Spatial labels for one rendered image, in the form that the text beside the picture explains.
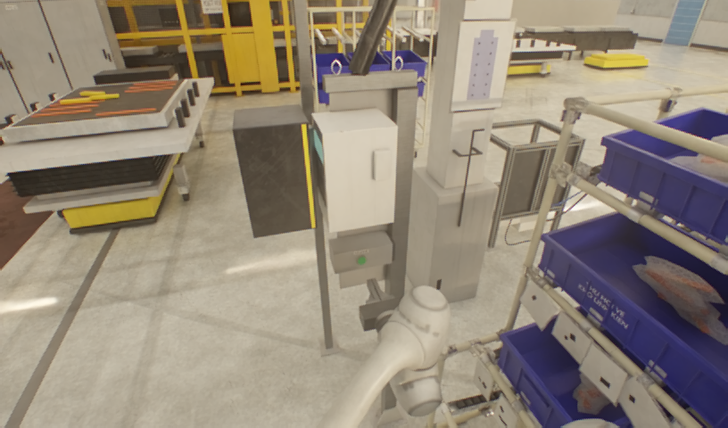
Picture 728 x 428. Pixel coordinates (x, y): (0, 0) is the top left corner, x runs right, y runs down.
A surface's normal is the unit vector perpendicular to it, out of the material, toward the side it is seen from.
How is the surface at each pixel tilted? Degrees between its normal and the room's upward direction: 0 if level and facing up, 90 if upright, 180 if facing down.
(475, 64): 90
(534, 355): 3
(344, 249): 0
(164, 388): 0
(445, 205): 90
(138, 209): 90
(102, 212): 90
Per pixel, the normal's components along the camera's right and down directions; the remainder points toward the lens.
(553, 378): -0.06, -0.85
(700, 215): -0.94, 0.28
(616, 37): 0.27, 0.48
